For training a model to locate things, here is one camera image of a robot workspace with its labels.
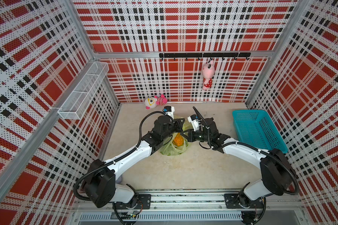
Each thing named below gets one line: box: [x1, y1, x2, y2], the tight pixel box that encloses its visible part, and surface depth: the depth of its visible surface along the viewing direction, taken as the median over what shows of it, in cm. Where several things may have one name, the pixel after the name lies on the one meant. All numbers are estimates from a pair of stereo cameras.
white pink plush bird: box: [144, 93, 168, 110], surface depth 117 cm
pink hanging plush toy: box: [201, 59, 215, 90], surface depth 95 cm
